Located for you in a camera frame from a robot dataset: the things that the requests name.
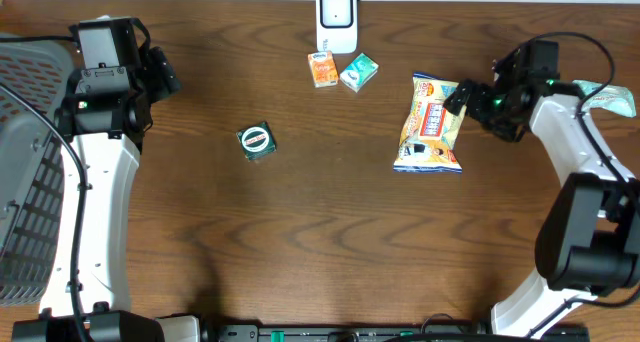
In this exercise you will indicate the orange tissue pack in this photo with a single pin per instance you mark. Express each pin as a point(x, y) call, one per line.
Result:
point(323, 69)

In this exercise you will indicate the grey plastic basket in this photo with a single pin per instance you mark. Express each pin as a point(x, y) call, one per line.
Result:
point(32, 180)

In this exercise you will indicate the yellow chips bag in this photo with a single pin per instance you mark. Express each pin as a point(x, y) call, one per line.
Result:
point(429, 133)

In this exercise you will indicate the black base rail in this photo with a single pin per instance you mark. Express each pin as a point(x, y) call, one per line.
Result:
point(436, 331)

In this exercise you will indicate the teal tissue pack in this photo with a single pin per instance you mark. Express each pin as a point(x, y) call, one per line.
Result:
point(359, 72)

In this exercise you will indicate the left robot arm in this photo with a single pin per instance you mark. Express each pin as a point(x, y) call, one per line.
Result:
point(68, 163)

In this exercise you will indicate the dark green small box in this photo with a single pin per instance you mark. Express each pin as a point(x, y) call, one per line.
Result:
point(257, 141)

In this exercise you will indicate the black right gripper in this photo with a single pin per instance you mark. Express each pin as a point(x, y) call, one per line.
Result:
point(475, 105)

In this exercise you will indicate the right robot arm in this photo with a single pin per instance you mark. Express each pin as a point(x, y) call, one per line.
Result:
point(587, 250)

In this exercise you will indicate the light green snack packet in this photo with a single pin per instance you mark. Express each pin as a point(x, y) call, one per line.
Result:
point(616, 99)

